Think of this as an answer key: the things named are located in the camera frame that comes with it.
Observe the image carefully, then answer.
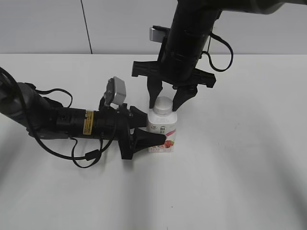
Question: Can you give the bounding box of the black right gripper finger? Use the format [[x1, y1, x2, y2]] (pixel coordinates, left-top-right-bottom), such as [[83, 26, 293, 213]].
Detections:
[[173, 85, 198, 112], [147, 77, 163, 108]]

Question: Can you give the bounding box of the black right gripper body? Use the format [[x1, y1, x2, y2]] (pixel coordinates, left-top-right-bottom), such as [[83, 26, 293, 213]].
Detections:
[[131, 43, 216, 88]]

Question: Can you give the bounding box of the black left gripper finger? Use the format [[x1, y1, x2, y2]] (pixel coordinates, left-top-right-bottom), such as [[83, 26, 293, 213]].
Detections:
[[130, 128, 166, 157], [129, 106, 147, 128]]

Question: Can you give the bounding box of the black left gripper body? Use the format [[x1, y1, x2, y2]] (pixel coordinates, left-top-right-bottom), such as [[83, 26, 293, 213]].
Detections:
[[92, 103, 133, 160]]

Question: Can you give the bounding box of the white bottle cap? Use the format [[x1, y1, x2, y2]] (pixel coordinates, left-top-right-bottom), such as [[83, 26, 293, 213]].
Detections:
[[153, 96, 173, 116]]

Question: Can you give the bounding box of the white yili yogurt bottle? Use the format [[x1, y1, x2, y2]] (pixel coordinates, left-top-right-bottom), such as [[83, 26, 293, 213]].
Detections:
[[147, 105, 177, 153]]

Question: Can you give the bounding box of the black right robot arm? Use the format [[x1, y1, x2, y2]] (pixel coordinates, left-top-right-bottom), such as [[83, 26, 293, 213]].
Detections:
[[132, 0, 284, 111]]

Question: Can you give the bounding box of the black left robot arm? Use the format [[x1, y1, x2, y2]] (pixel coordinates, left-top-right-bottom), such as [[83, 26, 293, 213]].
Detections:
[[0, 80, 166, 160]]

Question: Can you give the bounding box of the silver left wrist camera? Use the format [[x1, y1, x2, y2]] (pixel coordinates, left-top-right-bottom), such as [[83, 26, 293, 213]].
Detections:
[[104, 76, 126, 106]]

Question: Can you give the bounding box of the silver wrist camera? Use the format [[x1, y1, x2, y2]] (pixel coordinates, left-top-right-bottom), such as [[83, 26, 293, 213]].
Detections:
[[104, 76, 126, 106], [149, 25, 170, 43]]

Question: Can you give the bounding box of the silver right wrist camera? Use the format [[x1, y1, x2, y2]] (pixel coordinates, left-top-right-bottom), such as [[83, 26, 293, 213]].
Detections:
[[149, 25, 170, 43]]

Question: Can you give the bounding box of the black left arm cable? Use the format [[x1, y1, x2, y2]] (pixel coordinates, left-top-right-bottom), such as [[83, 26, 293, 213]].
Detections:
[[0, 67, 113, 168]]

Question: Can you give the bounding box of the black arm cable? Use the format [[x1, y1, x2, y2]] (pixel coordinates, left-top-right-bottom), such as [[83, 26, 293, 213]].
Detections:
[[0, 67, 113, 168], [201, 9, 234, 72]]

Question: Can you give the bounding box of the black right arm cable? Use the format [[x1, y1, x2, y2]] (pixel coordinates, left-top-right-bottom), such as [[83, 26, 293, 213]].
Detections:
[[201, 9, 234, 72]]

